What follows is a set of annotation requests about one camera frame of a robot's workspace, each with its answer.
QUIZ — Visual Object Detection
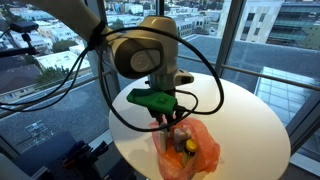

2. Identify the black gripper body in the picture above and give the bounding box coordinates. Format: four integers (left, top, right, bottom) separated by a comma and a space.
149, 110, 183, 128

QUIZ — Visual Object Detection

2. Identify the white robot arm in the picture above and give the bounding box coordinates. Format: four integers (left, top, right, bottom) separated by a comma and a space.
23, 0, 194, 125

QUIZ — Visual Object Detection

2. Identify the orange plastic bag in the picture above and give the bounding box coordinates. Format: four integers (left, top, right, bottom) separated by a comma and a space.
152, 118, 220, 180

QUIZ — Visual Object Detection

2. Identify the small grey box item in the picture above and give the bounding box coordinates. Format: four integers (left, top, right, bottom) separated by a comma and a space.
173, 128, 191, 152

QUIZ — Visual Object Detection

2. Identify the yellow capped bottle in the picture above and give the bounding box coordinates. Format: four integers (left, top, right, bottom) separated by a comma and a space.
181, 139, 197, 167

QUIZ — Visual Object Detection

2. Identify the white round table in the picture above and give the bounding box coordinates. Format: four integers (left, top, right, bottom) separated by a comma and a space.
109, 72, 291, 180

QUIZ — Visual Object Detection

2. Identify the metal window handrail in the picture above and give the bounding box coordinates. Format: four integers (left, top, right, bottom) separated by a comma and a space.
0, 64, 320, 113

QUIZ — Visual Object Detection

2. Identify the blue black equipment base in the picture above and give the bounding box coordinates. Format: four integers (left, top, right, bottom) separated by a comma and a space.
13, 131, 111, 180

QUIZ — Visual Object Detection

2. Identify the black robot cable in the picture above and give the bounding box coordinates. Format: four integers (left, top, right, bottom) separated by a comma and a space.
0, 21, 225, 133

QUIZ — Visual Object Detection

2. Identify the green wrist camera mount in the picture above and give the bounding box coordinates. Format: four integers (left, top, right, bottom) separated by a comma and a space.
126, 89, 177, 115

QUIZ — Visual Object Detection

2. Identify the black external camera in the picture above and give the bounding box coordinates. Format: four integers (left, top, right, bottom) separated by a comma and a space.
0, 21, 39, 58

